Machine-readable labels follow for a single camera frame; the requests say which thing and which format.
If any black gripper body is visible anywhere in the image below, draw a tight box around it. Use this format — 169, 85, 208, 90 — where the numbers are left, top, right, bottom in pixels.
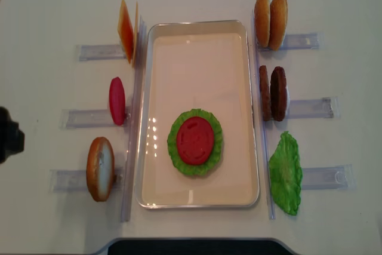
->
0, 107, 25, 164

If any golden bun slice left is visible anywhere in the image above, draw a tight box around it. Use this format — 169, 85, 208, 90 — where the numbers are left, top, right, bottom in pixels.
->
254, 0, 270, 48

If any orange cheese slice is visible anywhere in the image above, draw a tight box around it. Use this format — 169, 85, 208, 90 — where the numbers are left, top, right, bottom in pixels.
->
118, 0, 134, 63

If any clear top bun holder strip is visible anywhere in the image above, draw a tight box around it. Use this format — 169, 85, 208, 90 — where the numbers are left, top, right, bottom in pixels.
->
49, 167, 124, 193

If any dark brown meat patty right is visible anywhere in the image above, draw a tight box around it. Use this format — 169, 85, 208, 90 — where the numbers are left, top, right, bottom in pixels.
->
270, 66, 288, 122

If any white rectangular tray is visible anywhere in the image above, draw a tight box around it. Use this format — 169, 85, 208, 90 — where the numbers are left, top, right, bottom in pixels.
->
135, 20, 260, 209

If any clear patty holder strip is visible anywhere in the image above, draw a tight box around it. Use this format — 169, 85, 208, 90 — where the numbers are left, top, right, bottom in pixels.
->
285, 97, 340, 119

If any top bun with white face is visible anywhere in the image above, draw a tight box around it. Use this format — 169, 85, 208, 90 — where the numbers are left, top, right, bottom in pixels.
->
86, 137, 115, 202

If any brown meat patty left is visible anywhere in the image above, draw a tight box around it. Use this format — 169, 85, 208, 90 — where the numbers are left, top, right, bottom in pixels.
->
259, 65, 272, 121

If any clear cheese holder strip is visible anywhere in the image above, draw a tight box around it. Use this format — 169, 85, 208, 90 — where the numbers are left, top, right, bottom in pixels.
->
76, 44, 126, 62

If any clear bun holder strip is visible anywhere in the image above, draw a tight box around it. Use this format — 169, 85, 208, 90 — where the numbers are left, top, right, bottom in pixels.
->
257, 30, 325, 51
49, 167, 124, 193

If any green lettuce leaf on tray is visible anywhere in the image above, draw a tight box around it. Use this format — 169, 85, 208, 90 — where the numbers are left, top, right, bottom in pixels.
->
167, 109, 223, 176

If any golden bun slice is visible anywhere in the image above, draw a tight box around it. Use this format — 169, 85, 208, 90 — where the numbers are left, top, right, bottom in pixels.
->
269, 0, 288, 50
254, 0, 270, 48

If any clear tomato holder strip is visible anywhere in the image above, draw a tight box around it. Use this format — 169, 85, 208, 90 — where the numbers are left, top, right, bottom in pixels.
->
59, 109, 116, 130

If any red tomato slice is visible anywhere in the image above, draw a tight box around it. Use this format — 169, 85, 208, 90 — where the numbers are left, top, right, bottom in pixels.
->
109, 77, 126, 125
176, 116, 214, 165

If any clear lettuce holder strip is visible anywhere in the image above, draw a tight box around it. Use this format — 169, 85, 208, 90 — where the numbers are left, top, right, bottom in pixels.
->
301, 164, 356, 190

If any green lettuce leaf standing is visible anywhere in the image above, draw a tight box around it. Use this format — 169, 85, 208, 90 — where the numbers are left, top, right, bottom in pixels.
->
269, 131, 303, 216

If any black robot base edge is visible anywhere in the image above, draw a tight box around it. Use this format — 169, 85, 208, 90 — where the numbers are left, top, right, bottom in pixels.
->
95, 238, 296, 254

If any golden bun slice right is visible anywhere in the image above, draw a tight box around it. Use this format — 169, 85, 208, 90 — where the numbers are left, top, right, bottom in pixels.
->
269, 0, 288, 50

